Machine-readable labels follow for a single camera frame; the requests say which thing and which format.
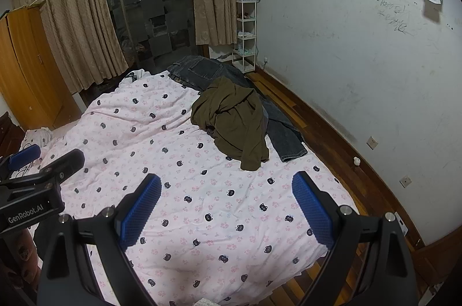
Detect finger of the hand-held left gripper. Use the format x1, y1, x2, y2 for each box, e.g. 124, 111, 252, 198
0, 144, 41, 180
36, 149, 86, 186

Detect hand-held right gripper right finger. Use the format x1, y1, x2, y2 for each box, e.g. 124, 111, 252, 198
292, 171, 419, 306

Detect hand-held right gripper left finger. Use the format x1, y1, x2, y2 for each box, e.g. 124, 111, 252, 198
36, 173, 162, 306

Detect olive green sweater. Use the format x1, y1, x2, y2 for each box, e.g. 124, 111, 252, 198
191, 77, 270, 172

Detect white printed pillow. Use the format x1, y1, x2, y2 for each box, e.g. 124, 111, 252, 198
22, 127, 53, 149

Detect dark wooden headboard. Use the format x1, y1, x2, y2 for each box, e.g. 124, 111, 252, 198
0, 111, 27, 157

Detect pink printed blanket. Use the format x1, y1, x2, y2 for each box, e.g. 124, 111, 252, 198
20, 69, 359, 306

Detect wooden wardrobe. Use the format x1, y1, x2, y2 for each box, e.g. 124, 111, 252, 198
0, 0, 83, 131

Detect dark blue jeans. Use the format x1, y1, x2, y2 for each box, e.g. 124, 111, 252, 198
167, 55, 308, 163

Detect glass sliding door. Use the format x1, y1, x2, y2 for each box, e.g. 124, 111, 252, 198
99, 0, 197, 73

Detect white shelf rack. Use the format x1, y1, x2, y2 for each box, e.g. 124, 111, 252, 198
235, 0, 258, 73

